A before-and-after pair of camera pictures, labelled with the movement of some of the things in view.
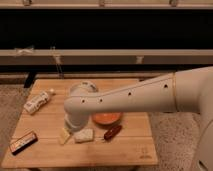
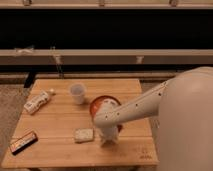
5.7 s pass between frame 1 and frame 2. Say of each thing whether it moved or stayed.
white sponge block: stayed
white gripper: moved
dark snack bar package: stayed
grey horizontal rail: stayed
